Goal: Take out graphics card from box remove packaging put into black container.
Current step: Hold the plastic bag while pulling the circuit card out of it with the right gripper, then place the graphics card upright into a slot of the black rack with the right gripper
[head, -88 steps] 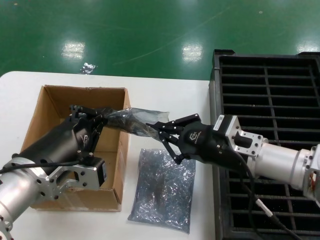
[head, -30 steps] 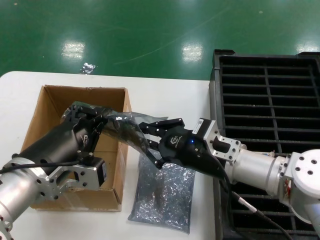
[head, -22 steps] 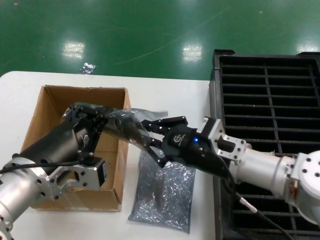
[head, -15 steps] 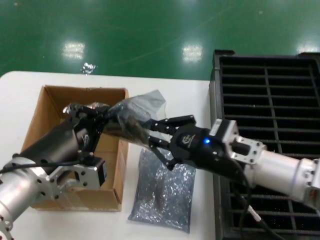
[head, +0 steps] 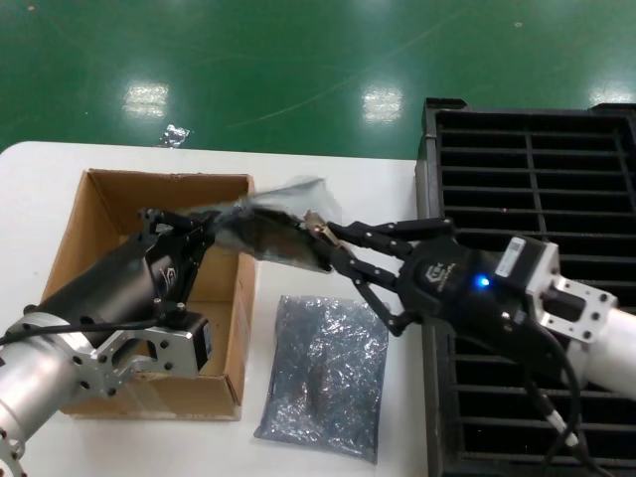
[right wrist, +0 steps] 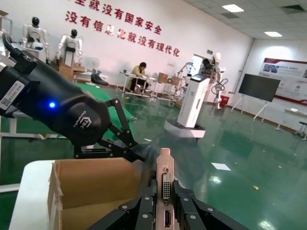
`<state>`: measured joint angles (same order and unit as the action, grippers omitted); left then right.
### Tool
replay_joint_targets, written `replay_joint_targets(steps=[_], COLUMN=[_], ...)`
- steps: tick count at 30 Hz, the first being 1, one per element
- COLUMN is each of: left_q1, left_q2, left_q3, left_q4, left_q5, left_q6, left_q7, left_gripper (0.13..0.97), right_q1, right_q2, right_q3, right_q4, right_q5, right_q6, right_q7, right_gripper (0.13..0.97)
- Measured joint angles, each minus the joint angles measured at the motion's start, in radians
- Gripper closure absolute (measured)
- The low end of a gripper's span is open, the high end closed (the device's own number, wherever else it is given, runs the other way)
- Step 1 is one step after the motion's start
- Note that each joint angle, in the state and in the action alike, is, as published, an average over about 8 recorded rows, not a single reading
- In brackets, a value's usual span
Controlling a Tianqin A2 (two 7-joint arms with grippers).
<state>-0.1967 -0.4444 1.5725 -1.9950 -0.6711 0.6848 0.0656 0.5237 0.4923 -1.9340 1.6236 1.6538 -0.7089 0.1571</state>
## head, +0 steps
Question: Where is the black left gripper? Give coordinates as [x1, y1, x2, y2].
[37, 207, 220, 330]

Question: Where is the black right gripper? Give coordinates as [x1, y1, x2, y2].
[322, 216, 537, 340]

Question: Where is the dark translucent antistatic bag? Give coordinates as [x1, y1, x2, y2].
[213, 173, 344, 272]

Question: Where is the brown cardboard box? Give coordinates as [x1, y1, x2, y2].
[37, 168, 262, 422]

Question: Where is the black slotted plastic container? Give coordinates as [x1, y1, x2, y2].
[414, 97, 636, 477]

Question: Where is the crumpled foil scrap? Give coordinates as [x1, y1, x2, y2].
[158, 123, 193, 149]

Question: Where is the crinkled grey antistatic bag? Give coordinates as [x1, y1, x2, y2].
[251, 294, 392, 466]

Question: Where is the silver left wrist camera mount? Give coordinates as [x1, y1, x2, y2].
[74, 310, 216, 401]

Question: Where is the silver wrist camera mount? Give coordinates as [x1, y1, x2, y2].
[74, 310, 216, 401]
[495, 236, 618, 345]

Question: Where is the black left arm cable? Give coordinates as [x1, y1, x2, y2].
[0, 320, 160, 347]

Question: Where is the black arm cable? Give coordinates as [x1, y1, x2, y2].
[499, 307, 605, 477]
[0, 320, 160, 347]

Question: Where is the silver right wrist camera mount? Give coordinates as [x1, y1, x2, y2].
[495, 236, 618, 345]

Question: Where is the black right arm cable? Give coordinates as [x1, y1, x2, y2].
[499, 307, 605, 477]

